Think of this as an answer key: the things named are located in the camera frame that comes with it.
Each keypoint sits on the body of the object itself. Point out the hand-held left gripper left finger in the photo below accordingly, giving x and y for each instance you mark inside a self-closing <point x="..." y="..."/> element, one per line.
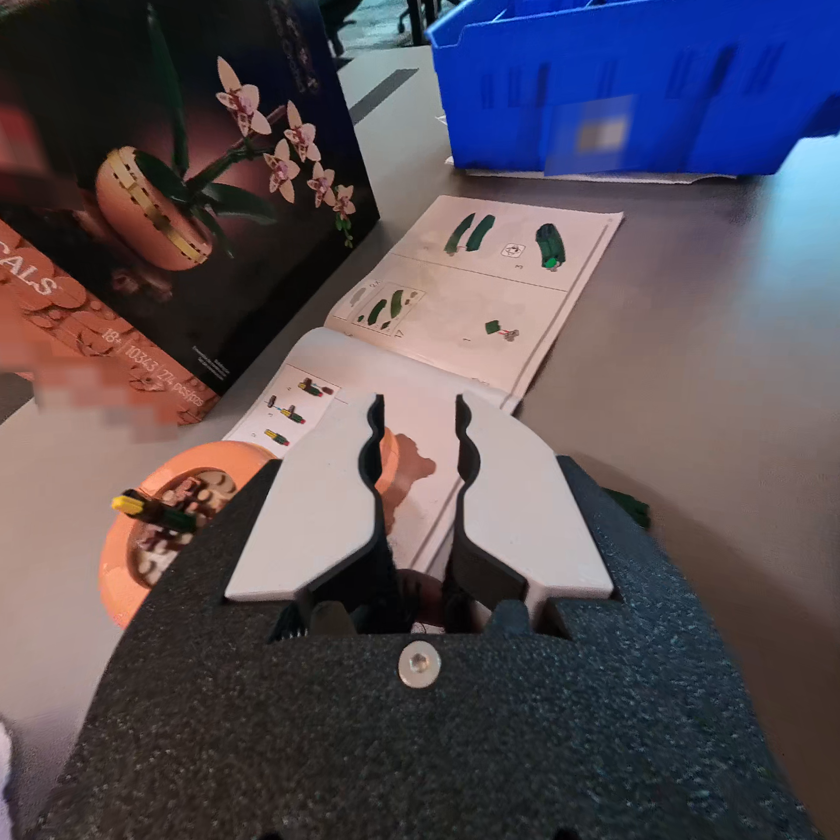
<point x="308" y="512"/>

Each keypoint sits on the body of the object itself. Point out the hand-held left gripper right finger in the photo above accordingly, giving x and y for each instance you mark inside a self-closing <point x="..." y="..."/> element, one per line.
<point x="531" y="512"/>

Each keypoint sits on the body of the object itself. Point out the dark green curved leaf brick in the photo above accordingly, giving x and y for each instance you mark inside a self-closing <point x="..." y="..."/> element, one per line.
<point x="630" y="508"/>

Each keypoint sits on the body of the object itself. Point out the green yellow brick stem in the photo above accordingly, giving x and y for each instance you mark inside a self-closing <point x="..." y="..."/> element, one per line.
<point x="164" y="515"/>

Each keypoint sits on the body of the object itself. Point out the peach brick flower pot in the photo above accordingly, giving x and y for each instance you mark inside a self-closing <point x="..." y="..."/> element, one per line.
<point x="124" y="571"/>

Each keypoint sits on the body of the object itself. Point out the large blue plastic bin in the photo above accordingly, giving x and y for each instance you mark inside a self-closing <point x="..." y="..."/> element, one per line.
<point x="492" y="79"/>

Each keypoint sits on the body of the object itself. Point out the grey desk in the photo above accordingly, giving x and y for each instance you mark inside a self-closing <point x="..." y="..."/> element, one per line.
<point x="689" y="361"/>

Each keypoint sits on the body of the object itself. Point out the building instruction booklet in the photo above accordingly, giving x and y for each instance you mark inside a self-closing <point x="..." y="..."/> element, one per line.
<point x="459" y="295"/>

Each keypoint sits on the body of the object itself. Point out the orchid building set box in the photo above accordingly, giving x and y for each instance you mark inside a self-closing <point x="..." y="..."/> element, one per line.
<point x="131" y="295"/>

